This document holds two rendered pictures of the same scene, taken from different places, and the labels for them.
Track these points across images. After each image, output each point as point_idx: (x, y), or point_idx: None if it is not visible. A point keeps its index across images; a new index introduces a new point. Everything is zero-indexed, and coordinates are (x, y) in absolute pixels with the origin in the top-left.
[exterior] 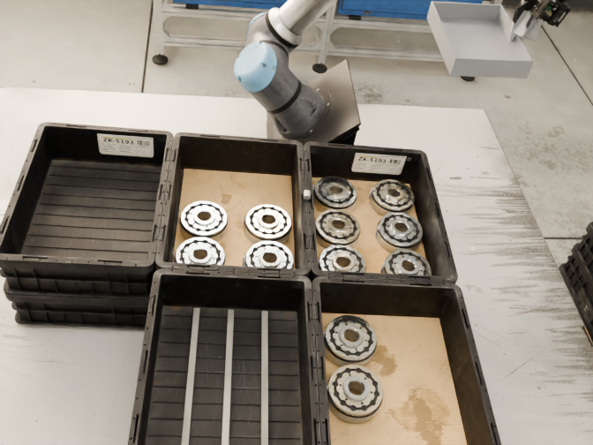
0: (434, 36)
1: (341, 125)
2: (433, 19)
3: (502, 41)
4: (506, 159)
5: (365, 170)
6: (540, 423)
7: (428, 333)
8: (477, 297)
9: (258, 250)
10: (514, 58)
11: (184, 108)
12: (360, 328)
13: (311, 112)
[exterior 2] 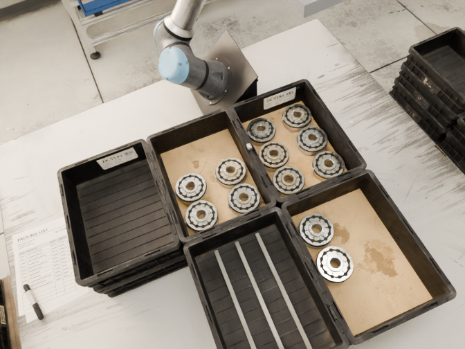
0: None
1: (245, 81)
2: None
3: None
4: (345, 48)
5: (272, 105)
6: (436, 220)
7: (358, 201)
8: (367, 154)
9: (234, 194)
10: None
11: (135, 102)
12: (319, 220)
13: (221, 78)
